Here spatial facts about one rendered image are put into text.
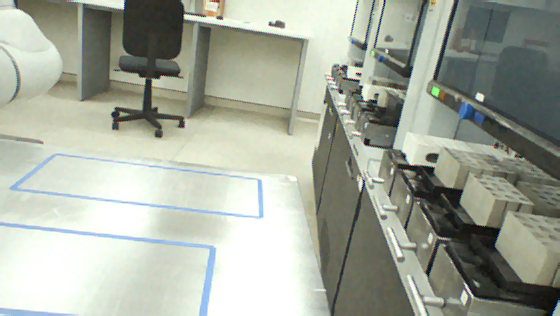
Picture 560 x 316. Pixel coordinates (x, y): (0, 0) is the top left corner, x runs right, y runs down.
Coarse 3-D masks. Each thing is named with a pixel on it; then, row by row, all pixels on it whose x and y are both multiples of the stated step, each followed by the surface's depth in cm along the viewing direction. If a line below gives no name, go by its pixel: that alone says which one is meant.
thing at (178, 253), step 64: (0, 192) 56; (64, 192) 59; (128, 192) 62; (192, 192) 66; (256, 192) 69; (0, 256) 44; (64, 256) 46; (128, 256) 48; (192, 256) 50; (256, 256) 52
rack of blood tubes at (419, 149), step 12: (408, 144) 102; (420, 144) 97; (432, 144) 98; (444, 144) 100; (456, 144) 103; (468, 144) 105; (408, 156) 100; (420, 156) 97; (432, 156) 107; (504, 156) 99
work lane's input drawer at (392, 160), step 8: (384, 152) 108; (392, 152) 104; (400, 152) 106; (384, 160) 107; (392, 160) 102; (400, 160) 99; (384, 168) 106; (392, 168) 99; (400, 168) 97; (408, 168) 97; (416, 168) 97; (368, 176) 104; (384, 176) 104; (392, 176) 98; (368, 184) 101; (384, 184) 103; (392, 184) 98
